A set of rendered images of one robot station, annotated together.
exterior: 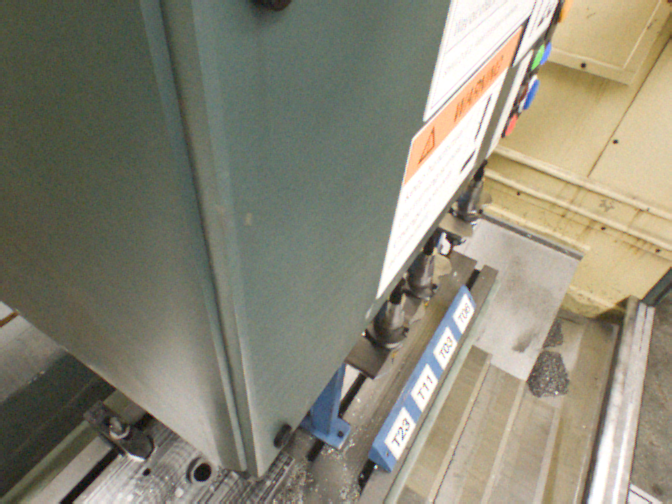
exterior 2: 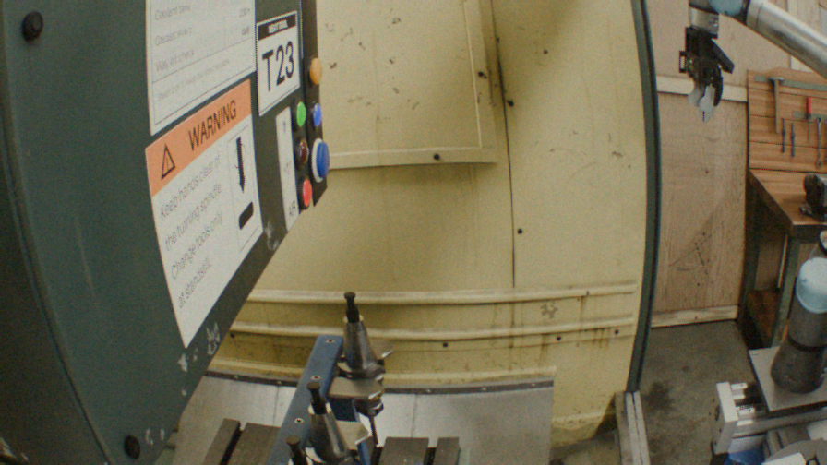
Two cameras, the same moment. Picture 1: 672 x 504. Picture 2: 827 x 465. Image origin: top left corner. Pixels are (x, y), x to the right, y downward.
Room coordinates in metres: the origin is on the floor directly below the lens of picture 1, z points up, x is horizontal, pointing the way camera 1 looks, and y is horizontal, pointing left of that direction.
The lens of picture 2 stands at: (-0.15, -0.05, 1.74)
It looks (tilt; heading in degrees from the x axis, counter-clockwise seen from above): 22 degrees down; 342
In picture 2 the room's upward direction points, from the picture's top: 5 degrees counter-clockwise
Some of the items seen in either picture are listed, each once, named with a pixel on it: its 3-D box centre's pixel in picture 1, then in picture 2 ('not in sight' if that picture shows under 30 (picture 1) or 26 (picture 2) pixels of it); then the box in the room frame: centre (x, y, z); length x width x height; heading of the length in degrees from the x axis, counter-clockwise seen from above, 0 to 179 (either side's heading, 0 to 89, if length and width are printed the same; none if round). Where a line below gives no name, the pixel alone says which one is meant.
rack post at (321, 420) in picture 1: (328, 390); not in sight; (0.37, -0.01, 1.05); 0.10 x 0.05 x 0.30; 63
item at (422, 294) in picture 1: (417, 283); (332, 456); (0.49, -0.13, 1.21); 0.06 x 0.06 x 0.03
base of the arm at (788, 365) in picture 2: not in sight; (803, 351); (0.38, -1.02, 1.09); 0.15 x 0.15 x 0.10
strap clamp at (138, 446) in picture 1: (123, 436); not in sight; (0.28, 0.33, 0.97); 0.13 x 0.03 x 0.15; 63
